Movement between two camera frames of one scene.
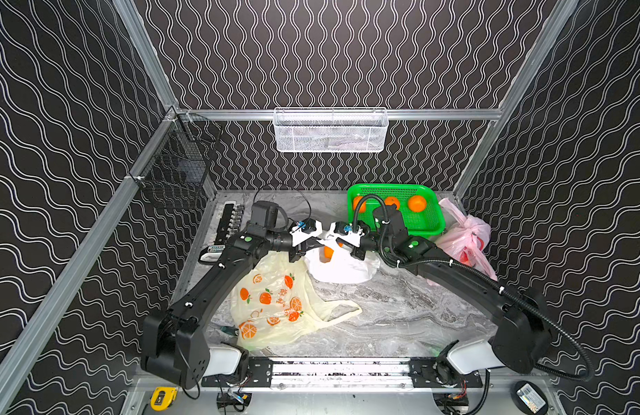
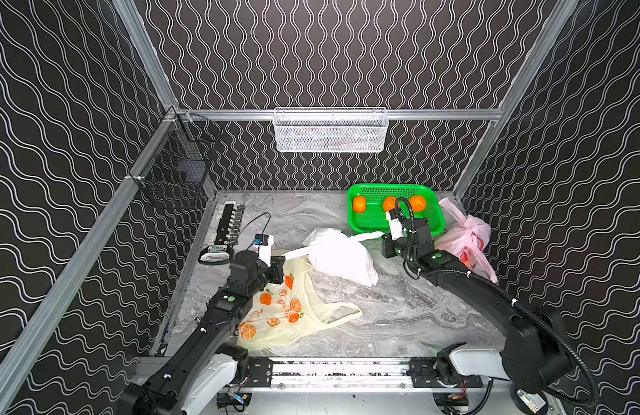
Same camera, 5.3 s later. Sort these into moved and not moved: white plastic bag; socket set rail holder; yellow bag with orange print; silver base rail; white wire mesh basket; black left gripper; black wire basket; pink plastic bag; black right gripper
Moved: black right gripper; white plastic bag; black left gripper
Not moved: silver base rail; white wire mesh basket; socket set rail holder; yellow bag with orange print; black wire basket; pink plastic bag
